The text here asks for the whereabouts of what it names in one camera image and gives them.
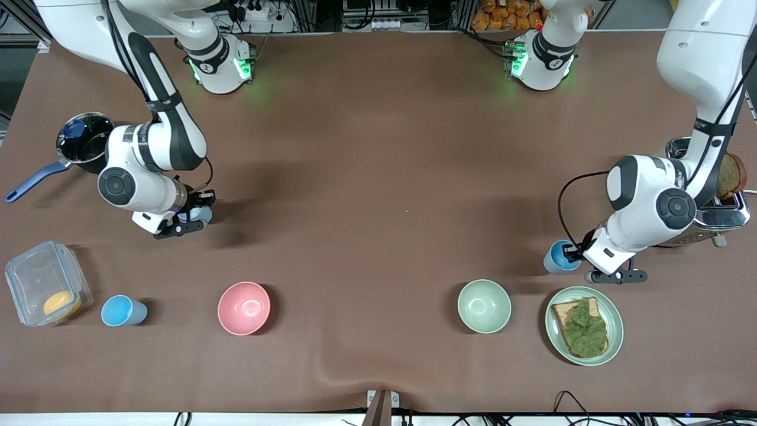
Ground blue plastic cup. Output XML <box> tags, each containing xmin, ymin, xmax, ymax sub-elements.
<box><xmin>544</xmin><ymin>240</ymin><xmax>583</xmax><ymax>275</ymax></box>
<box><xmin>101</xmin><ymin>295</ymin><xmax>148</xmax><ymax>327</ymax></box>

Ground brown bread slice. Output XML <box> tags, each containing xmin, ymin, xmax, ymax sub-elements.
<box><xmin>551</xmin><ymin>297</ymin><xmax>610</xmax><ymax>359</ymax></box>

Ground pale green plate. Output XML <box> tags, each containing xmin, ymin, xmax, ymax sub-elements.
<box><xmin>545</xmin><ymin>286</ymin><xmax>625</xmax><ymax>367</ymax></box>

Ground green lettuce leaf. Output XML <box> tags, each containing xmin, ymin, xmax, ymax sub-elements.
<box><xmin>562</xmin><ymin>298</ymin><xmax>609</xmax><ymax>359</ymax></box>

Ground pale green bowl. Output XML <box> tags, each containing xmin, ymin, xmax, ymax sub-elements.
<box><xmin>457</xmin><ymin>279</ymin><xmax>512</xmax><ymax>335</ymax></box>

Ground pink bowl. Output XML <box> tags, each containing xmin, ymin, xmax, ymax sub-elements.
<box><xmin>217</xmin><ymin>282</ymin><xmax>271</xmax><ymax>336</ymax></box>

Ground orange round food piece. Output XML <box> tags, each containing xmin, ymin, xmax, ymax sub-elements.
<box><xmin>43</xmin><ymin>290</ymin><xmax>82</xmax><ymax>318</ymax></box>

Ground beige chrome toaster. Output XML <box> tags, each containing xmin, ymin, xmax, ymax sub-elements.
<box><xmin>654</xmin><ymin>137</ymin><xmax>752</xmax><ymax>248</ymax></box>

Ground clear plastic storage container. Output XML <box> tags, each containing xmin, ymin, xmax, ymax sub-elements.
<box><xmin>5</xmin><ymin>240</ymin><xmax>94</xmax><ymax>327</ymax></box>

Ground brown toast slice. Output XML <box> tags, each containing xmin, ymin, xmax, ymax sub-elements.
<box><xmin>716</xmin><ymin>153</ymin><xmax>748</xmax><ymax>200</ymax></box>

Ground white power strip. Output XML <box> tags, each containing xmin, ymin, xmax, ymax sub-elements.
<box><xmin>234</xmin><ymin>0</ymin><xmax>279</xmax><ymax>21</ymax></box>

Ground bag of orange items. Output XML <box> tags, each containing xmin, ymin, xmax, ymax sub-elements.
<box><xmin>471</xmin><ymin>0</ymin><xmax>548</xmax><ymax>31</ymax></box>

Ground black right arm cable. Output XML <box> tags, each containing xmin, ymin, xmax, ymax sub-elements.
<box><xmin>189</xmin><ymin>157</ymin><xmax>215</xmax><ymax>193</ymax></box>

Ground black looped cable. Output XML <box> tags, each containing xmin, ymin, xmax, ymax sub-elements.
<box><xmin>553</xmin><ymin>390</ymin><xmax>592</xmax><ymax>418</ymax></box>

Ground aluminium frame post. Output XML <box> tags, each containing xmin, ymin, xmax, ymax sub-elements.
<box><xmin>0</xmin><ymin>0</ymin><xmax>54</xmax><ymax>54</ymax></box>

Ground metal table edge bracket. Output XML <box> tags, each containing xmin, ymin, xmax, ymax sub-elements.
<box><xmin>367</xmin><ymin>389</ymin><xmax>400</xmax><ymax>426</ymax></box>

